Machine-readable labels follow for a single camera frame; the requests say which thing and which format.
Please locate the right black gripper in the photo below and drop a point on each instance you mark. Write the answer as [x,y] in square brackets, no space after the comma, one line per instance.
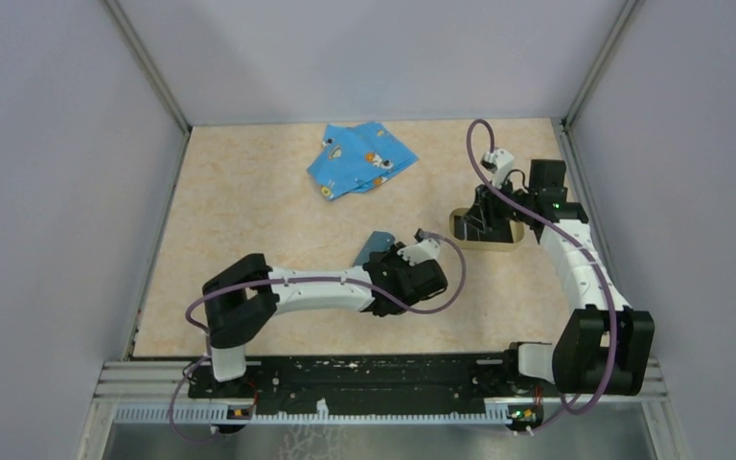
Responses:
[483,214]

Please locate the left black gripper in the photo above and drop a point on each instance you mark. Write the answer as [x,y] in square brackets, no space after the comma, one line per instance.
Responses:
[390,253]

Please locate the beige oval card tray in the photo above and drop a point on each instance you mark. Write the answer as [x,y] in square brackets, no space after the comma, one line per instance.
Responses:
[458,234]

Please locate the blue card holder wallet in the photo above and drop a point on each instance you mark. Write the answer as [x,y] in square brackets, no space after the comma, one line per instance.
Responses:
[378,248]

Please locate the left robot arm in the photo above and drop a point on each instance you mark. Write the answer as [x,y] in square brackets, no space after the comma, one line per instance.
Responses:
[240,300]

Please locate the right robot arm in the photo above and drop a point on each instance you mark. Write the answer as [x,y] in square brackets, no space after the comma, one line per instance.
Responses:
[605,344]

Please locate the blue printed cloth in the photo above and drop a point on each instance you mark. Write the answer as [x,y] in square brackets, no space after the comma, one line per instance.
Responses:
[358,159]

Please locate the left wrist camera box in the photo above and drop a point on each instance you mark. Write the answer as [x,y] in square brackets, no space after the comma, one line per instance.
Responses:
[425,248]

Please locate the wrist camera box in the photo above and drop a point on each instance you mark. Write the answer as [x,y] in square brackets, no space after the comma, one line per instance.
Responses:
[499,162]
[425,248]

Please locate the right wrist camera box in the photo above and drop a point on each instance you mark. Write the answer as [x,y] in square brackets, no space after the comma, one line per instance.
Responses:
[499,162]

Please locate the black mounting base plate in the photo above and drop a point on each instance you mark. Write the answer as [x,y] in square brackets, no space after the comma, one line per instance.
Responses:
[362,385]

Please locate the aluminium frame rail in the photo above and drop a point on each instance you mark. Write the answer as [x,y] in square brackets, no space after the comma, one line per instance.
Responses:
[158,391]

